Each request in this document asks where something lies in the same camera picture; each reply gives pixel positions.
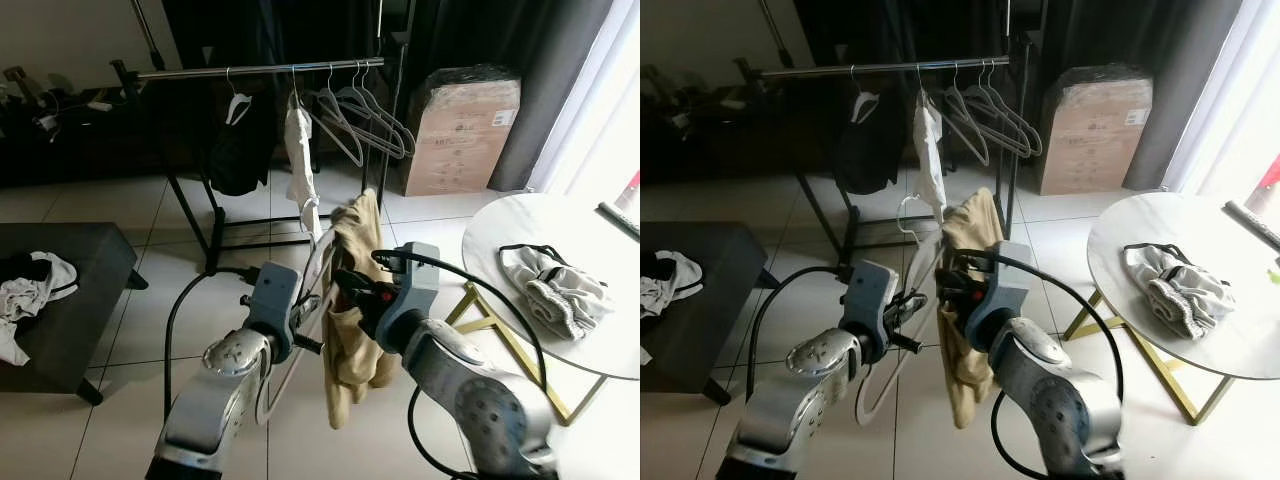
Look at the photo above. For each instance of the white sheer curtain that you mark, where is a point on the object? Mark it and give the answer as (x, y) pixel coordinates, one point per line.
(1230, 100)
(600, 100)

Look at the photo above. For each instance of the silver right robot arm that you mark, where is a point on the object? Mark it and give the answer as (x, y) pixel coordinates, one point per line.
(480, 400)
(1060, 400)

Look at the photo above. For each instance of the black clothes rack silver rail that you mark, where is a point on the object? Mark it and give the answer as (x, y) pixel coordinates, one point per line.
(830, 69)
(200, 71)

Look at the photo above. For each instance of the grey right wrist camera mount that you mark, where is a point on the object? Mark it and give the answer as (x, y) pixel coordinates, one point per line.
(410, 290)
(1000, 290)

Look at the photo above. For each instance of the long black remote control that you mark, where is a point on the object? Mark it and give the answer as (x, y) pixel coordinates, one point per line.
(618, 220)
(1250, 225)

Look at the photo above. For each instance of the white shirt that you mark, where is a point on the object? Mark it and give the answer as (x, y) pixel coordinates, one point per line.
(930, 160)
(300, 160)

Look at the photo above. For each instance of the white shorts black waistband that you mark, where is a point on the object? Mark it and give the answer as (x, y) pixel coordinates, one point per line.
(680, 285)
(50, 278)

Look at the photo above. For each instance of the round marble table gold legs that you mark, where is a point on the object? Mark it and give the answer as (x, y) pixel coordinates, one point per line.
(1240, 350)
(600, 350)

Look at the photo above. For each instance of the dark grey curtain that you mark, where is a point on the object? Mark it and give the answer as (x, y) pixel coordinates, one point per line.
(1190, 90)
(550, 90)

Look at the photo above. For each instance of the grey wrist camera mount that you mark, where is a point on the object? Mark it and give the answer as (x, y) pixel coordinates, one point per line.
(410, 290)
(272, 310)
(1000, 290)
(870, 310)

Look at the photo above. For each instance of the white hanger with black shirt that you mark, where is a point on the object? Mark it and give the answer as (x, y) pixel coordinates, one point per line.
(238, 105)
(865, 105)

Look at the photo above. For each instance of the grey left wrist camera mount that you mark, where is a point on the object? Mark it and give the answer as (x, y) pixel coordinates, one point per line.
(272, 310)
(870, 310)

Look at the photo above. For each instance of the beige knit garment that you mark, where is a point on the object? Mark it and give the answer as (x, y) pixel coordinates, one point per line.
(968, 350)
(355, 350)

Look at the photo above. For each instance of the brown cardboard box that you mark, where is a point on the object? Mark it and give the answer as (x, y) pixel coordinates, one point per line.
(1095, 140)
(460, 140)

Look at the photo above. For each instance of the grey shorts black waistband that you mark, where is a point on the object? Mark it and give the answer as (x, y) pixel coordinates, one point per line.
(560, 290)
(1185, 290)

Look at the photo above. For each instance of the dark grey ottoman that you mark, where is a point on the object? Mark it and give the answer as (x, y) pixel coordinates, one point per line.
(725, 300)
(90, 290)

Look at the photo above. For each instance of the black shirt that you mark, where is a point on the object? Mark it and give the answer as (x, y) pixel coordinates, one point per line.
(868, 150)
(240, 150)

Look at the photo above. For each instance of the dark wood TV cabinet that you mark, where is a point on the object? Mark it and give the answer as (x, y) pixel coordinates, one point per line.
(700, 140)
(60, 140)

